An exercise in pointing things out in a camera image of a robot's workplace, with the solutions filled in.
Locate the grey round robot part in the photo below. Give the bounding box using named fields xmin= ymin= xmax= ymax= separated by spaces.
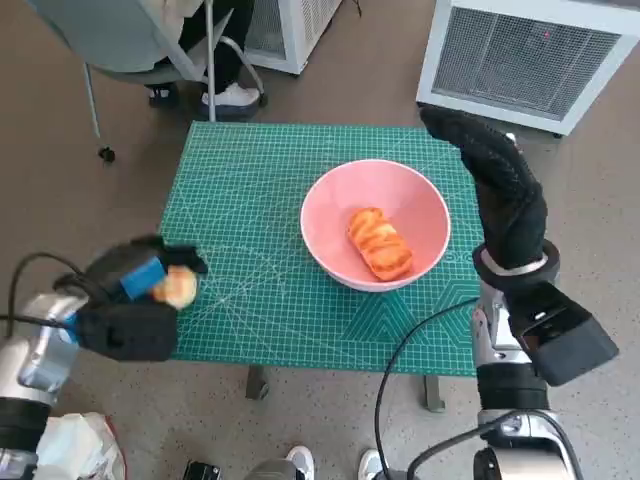
xmin=247 ymin=458 xmax=296 ymax=480

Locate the round toy bread bun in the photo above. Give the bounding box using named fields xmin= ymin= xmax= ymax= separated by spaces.
xmin=152 ymin=264 xmax=199 ymax=309

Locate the grey office chair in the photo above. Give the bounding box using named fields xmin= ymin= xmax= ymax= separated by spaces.
xmin=29 ymin=0 xmax=269 ymax=161

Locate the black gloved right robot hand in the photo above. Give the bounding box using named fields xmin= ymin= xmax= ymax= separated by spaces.
xmin=418 ymin=105 xmax=547 ymax=271

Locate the grey table leg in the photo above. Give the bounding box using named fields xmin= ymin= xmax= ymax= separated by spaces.
xmin=247 ymin=367 xmax=270 ymax=400
xmin=424 ymin=375 xmax=446 ymax=413

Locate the green cutting mat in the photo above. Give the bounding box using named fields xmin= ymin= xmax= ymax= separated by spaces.
xmin=159 ymin=121 xmax=484 ymax=377

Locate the white plastic bag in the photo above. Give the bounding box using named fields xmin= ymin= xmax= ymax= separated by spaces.
xmin=37 ymin=412 xmax=126 ymax=480

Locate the pink bowl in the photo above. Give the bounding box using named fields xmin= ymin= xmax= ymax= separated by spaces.
xmin=299 ymin=158 xmax=453 ymax=294

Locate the white shoe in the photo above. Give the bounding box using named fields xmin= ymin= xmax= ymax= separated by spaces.
xmin=359 ymin=448 xmax=386 ymax=480
xmin=285 ymin=444 xmax=315 ymax=480

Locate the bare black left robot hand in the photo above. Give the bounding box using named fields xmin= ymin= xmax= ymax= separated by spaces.
xmin=82 ymin=234 xmax=209 ymax=304

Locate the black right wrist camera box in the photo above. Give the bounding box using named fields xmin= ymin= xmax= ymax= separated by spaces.
xmin=502 ymin=280 xmax=620 ymax=387

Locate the large white mesh cabinet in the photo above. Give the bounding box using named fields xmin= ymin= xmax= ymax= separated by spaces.
xmin=415 ymin=0 xmax=640 ymax=137

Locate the small white mesh cabinet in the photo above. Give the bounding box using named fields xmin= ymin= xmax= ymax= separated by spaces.
xmin=244 ymin=0 xmax=346 ymax=76

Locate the seated person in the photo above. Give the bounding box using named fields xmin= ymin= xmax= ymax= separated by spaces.
xmin=147 ymin=0 xmax=269 ymax=109

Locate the toy bread loaf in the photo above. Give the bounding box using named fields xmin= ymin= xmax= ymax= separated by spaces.
xmin=347 ymin=206 xmax=415 ymax=282

